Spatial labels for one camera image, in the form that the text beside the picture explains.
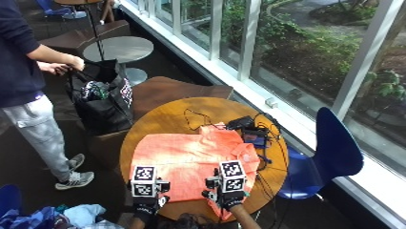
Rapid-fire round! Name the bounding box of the person's right hand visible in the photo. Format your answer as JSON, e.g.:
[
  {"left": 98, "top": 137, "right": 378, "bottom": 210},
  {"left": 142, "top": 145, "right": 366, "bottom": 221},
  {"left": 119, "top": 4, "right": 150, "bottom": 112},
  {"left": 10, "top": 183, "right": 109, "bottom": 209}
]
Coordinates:
[{"left": 217, "top": 190, "right": 251, "bottom": 212}]

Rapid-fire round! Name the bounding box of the person's left hand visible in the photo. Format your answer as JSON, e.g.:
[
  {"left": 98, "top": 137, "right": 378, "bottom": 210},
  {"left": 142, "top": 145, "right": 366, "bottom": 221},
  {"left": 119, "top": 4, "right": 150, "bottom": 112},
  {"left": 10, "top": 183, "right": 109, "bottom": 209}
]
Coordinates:
[{"left": 131, "top": 195, "right": 162, "bottom": 221}]

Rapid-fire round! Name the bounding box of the white marker cube on right glove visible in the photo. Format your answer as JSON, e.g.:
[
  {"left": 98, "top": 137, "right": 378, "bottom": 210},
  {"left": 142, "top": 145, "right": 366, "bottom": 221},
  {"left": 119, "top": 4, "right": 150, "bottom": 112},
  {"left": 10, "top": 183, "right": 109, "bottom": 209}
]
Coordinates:
[{"left": 217, "top": 159, "right": 247, "bottom": 194}]

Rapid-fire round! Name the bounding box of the white marker cube on glove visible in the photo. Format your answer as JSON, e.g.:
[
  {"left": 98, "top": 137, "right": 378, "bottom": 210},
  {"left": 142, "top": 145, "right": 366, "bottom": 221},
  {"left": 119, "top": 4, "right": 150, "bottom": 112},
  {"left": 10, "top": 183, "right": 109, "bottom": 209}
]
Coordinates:
[
  {"left": 217, "top": 159, "right": 247, "bottom": 194},
  {"left": 129, "top": 165, "right": 158, "bottom": 198}
]

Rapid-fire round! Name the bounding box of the white marker cube on left glove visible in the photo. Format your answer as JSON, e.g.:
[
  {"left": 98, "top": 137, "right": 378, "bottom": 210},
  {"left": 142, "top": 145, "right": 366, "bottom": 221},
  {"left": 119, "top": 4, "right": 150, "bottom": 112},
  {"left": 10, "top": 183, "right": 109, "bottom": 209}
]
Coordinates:
[{"left": 129, "top": 165, "right": 158, "bottom": 198}]

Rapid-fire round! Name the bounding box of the light blue cloth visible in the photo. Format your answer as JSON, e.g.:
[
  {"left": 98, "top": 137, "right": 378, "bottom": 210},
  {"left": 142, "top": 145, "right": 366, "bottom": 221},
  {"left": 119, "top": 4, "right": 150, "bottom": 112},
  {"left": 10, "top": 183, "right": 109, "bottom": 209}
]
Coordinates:
[{"left": 62, "top": 203, "right": 107, "bottom": 228}]

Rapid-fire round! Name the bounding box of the orange shirt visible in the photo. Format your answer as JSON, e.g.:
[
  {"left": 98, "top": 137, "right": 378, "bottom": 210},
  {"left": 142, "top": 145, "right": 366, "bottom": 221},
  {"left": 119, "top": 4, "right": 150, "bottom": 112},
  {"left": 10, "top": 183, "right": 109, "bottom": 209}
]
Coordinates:
[{"left": 126, "top": 122, "right": 260, "bottom": 222}]

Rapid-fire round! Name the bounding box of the grey sneaker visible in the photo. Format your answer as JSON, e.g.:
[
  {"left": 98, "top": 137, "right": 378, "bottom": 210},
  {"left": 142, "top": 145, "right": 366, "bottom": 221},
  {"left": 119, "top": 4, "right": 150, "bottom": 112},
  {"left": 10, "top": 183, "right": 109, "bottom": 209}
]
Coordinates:
[
  {"left": 66, "top": 153, "right": 86, "bottom": 172},
  {"left": 53, "top": 171, "right": 95, "bottom": 192}
]

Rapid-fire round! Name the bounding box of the blue and black device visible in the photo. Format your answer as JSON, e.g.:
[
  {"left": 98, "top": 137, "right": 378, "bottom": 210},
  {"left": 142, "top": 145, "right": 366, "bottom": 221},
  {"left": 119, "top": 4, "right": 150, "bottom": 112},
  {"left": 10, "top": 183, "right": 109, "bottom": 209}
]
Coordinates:
[{"left": 240, "top": 127, "right": 270, "bottom": 150}]

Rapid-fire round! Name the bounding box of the black electronic box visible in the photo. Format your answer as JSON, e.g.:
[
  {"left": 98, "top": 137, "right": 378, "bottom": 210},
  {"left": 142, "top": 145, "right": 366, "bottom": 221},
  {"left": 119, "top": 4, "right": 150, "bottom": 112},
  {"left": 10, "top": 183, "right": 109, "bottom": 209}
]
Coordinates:
[{"left": 225, "top": 115, "right": 256, "bottom": 131}]

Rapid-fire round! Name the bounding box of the dark blue cloth pile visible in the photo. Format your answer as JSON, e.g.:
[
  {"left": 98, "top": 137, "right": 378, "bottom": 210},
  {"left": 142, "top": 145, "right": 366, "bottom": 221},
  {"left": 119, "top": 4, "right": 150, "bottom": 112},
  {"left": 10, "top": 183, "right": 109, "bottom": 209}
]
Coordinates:
[{"left": 0, "top": 205, "right": 70, "bottom": 229}]

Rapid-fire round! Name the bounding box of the blue plastic chair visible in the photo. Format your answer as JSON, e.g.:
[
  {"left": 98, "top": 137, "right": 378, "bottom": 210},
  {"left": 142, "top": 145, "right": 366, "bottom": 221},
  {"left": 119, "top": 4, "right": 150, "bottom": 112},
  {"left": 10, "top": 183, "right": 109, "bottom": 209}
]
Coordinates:
[
  {"left": 34, "top": 0, "right": 89, "bottom": 20},
  {"left": 0, "top": 183, "right": 22, "bottom": 218},
  {"left": 276, "top": 106, "right": 366, "bottom": 200}
]

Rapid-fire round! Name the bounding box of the round wooden table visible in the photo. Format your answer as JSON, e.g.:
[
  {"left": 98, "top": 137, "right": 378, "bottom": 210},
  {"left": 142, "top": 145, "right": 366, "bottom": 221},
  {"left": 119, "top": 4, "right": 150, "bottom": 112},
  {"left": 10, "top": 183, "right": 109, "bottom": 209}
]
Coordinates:
[{"left": 118, "top": 96, "right": 290, "bottom": 223}]

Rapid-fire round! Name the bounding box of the small white sill fitting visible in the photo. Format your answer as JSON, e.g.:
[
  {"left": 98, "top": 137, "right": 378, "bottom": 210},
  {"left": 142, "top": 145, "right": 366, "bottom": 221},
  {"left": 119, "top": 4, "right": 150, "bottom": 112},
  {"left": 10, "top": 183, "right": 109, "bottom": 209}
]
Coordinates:
[{"left": 263, "top": 96, "right": 280, "bottom": 109}]

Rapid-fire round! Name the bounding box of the black tote bag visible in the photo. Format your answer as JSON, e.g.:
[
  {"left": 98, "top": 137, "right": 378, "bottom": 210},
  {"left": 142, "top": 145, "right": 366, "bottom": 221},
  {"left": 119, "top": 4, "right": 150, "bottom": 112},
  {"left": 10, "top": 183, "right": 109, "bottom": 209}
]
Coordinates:
[{"left": 66, "top": 59, "right": 135, "bottom": 135}]

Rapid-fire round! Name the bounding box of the brown upholstered seat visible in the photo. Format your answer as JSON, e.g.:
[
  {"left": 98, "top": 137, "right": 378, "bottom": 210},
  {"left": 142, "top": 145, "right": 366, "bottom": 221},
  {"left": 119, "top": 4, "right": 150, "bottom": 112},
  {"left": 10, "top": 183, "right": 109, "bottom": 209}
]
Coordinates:
[
  {"left": 87, "top": 75, "right": 234, "bottom": 168},
  {"left": 38, "top": 19, "right": 133, "bottom": 56}
]

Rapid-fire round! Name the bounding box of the patterned cloth in bag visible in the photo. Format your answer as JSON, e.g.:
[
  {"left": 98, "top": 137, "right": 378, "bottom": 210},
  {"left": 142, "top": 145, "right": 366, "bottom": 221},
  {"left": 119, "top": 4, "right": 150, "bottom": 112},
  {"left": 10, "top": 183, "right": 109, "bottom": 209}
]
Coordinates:
[{"left": 79, "top": 80, "right": 111, "bottom": 102}]

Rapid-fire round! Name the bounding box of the round grey side table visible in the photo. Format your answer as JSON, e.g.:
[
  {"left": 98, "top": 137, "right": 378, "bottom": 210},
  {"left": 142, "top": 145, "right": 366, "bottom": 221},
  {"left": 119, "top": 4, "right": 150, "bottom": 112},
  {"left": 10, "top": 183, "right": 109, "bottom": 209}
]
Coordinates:
[{"left": 81, "top": 35, "right": 154, "bottom": 86}]

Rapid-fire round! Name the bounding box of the black stand pole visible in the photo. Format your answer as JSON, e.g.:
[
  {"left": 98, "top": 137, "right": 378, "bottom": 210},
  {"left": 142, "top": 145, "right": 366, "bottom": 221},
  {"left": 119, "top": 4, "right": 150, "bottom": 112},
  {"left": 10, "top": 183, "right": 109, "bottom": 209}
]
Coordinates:
[{"left": 83, "top": 2, "right": 106, "bottom": 62}]

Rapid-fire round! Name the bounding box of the black palm camera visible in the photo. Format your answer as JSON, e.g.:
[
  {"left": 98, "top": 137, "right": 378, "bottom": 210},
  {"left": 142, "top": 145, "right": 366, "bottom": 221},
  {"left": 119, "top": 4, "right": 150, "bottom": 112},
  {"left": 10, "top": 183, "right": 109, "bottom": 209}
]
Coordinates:
[
  {"left": 201, "top": 189, "right": 219, "bottom": 202},
  {"left": 154, "top": 179, "right": 173, "bottom": 194},
  {"left": 203, "top": 176, "right": 221, "bottom": 190},
  {"left": 155, "top": 195, "right": 171, "bottom": 208}
]

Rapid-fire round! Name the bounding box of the bundle of black cables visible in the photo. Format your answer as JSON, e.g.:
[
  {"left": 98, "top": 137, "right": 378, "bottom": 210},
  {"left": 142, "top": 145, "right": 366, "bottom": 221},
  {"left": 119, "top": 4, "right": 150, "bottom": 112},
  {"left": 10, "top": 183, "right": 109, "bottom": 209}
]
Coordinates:
[{"left": 252, "top": 112, "right": 290, "bottom": 204}]

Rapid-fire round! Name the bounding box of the thin black cable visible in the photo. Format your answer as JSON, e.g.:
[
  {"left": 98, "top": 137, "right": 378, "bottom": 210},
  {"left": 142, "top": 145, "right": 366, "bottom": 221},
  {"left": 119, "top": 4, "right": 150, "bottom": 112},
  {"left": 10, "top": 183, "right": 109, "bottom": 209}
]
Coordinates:
[{"left": 182, "top": 108, "right": 222, "bottom": 132}]

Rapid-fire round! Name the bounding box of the white window frame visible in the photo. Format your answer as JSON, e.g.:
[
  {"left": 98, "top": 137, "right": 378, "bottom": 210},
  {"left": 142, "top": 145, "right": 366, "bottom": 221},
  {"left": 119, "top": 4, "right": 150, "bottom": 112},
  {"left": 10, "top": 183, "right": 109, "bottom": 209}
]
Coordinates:
[{"left": 118, "top": 0, "right": 406, "bottom": 229}]

